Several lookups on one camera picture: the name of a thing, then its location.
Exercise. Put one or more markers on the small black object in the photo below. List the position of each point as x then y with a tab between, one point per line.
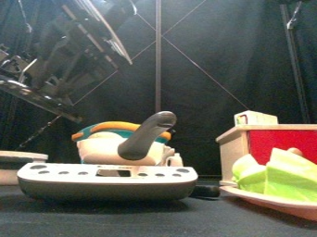
206	191

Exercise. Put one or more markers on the green cloth on plate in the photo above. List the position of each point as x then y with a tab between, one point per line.
290	176

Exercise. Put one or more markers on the orange toy tomato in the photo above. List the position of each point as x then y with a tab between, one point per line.
296	151

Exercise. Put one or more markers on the pink tray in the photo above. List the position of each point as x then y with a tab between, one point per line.
271	200

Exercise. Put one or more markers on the thin frame pole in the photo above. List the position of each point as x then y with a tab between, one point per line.
158	55

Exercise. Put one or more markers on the dark frame post with clamp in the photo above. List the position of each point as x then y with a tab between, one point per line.
294	61

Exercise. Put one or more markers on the small green toy lettuce piece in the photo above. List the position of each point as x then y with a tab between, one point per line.
247	172

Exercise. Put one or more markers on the teal basket with orange rim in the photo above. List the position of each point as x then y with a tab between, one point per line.
119	127

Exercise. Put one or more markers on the wooden toy box red front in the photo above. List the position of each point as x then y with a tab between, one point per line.
237	148

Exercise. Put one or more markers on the white toy stove grey base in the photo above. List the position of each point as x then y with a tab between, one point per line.
103	182

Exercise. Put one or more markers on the cream toy box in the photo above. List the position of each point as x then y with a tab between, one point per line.
258	118

